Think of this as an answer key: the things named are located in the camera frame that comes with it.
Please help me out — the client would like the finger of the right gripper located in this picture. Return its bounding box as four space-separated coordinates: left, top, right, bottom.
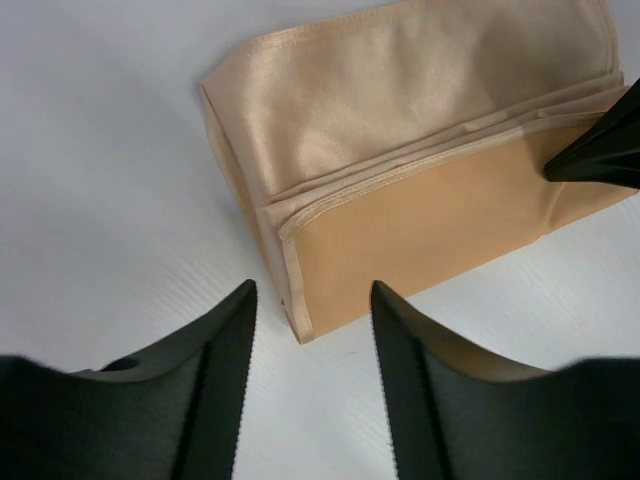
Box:
543 83 640 189

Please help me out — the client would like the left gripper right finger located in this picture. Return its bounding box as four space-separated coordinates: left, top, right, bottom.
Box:
370 281 639 479

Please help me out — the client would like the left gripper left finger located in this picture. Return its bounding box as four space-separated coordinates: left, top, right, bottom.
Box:
1 280 257 479

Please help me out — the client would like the orange cloth napkin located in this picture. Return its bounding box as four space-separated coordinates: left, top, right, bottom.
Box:
201 1 631 343

